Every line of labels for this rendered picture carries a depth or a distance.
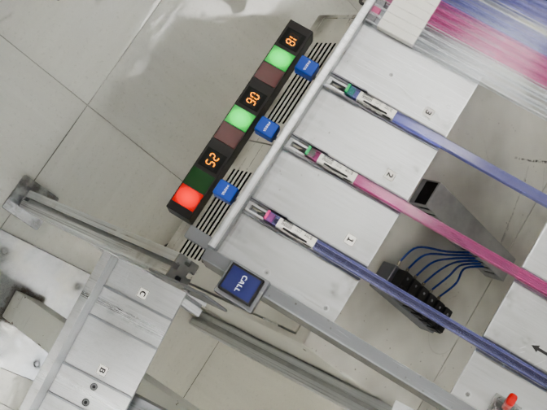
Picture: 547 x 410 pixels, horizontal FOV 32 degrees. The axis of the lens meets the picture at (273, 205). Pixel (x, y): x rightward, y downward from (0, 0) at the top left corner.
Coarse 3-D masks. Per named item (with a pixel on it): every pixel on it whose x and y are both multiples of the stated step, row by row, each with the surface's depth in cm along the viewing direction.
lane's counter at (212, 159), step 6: (210, 150) 136; (216, 150) 136; (204, 156) 136; (210, 156) 136; (216, 156) 136; (222, 156) 135; (198, 162) 135; (204, 162) 135; (210, 162) 135; (216, 162) 135; (222, 162) 135; (210, 168) 135; (216, 168) 135
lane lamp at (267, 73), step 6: (264, 66) 139; (270, 66) 139; (258, 72) 139; (264, 72) 139; (270, 72) 139; (276, 72) 139; (282, 72) 138; (258, 78) 138; (264, 78) 138; (270, 78) 138; (276, 78) 138; (270, 84) 138; (276, 84) 138
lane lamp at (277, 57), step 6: (276, 48) 140; (270, 54) 139; (276, 54) 139; (282, 54) 139; (288, 54) 139; (270, 60) 139; (276, 60) 139; (282, 60) 139; (288, 60) 139; (276, 66) 139; (282, 66) 139; (288, 66) 139
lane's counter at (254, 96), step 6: (246, 90) 138; (252, 90) 138; (246, 96) 138; (252, 96) 138; (258, 96) 138; (264, 96) 138; (240, 102) 138; (246, 102) 138; (252, 102) 137; (258, 102) 137; (252, 108) 137; (258, 108) 137
